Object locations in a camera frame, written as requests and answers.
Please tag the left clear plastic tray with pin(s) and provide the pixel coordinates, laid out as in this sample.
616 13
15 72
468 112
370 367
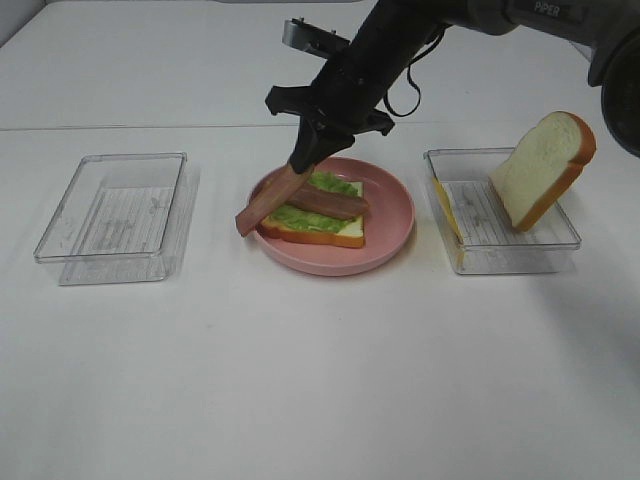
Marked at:
123 218

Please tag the green lettuce leaf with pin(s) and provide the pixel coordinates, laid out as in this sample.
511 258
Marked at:
289 218

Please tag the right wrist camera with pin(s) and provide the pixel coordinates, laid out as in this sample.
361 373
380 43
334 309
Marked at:
311 39

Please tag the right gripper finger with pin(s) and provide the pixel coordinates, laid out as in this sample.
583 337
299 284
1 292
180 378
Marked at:
307 150
333 142

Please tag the clear plastic tray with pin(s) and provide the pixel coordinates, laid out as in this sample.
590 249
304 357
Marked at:
123 218
491 245

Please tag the yellow cheese slice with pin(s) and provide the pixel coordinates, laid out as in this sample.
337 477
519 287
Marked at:
450 231

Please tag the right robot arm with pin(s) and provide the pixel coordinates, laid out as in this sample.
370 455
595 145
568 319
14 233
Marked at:
610 29

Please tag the bacon strip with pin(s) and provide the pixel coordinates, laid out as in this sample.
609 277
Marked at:
335 205
281 185

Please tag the bread slice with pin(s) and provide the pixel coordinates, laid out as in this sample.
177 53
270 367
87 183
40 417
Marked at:
310 238
542 166

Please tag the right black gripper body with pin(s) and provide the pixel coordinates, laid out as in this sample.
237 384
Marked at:
344 95

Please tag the pink round plate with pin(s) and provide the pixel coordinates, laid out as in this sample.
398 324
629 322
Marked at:
387 226

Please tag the right clear plastic tray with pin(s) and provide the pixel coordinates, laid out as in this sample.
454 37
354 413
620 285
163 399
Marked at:
491 245

